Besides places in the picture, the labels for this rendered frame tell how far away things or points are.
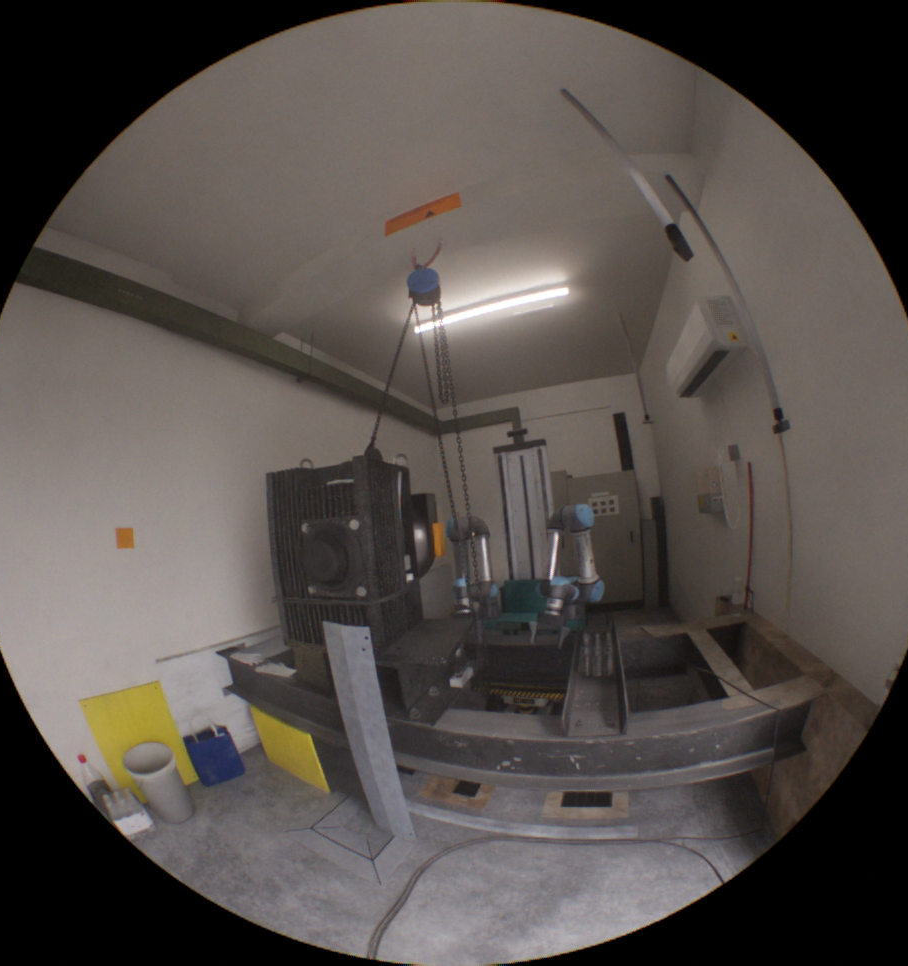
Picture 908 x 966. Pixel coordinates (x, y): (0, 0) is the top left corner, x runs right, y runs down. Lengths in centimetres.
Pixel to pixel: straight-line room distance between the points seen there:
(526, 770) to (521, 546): 137
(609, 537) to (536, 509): 202
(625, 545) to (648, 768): 308
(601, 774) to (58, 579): 226
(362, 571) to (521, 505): 124
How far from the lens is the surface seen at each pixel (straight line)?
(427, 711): 130
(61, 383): 199
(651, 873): 158
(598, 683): 140
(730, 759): 142
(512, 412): 436
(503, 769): 135
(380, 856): 165
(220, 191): 192
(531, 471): 212
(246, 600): 228
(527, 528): 213
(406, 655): 122
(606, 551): 403
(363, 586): 120
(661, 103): 185
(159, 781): 188
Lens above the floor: 137
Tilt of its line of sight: 5 degrees up
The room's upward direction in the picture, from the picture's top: 5 degrees counter-clockwise
